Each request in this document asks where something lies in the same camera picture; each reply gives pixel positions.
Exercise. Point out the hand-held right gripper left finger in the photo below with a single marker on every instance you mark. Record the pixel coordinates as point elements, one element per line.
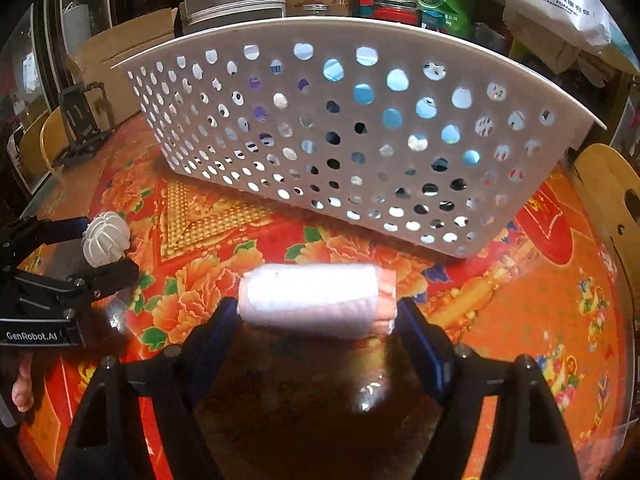
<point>225,325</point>

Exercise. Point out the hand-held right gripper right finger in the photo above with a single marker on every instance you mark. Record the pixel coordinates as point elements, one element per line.
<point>425,345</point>

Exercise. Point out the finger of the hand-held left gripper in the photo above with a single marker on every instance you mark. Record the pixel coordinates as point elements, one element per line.
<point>107,277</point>
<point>55,229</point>

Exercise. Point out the white ridged squishy ball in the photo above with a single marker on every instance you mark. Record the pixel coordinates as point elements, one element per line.
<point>105,240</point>

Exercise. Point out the white perforated plastic basket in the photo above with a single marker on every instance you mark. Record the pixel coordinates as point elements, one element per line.
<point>280,35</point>

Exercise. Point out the person's left hand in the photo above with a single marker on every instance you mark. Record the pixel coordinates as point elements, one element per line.
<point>22,390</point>

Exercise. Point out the red floral tablecloth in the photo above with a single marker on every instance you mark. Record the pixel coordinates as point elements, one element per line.
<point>500,310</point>

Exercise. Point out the wooden chair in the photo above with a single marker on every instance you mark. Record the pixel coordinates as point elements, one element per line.
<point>600,195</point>
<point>50,140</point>

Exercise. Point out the black phone stand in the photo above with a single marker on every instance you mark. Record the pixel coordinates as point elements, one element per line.
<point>80,120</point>

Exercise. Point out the open cardboard box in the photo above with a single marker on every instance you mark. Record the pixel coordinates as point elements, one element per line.
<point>110,50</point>

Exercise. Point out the beige cardboard box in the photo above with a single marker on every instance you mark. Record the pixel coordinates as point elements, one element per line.
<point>550,47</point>

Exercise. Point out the large pickle jar red lid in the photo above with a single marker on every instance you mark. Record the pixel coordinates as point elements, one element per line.
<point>395,12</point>

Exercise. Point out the white printed tote bag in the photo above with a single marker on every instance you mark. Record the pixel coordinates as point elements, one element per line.
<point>550,0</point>

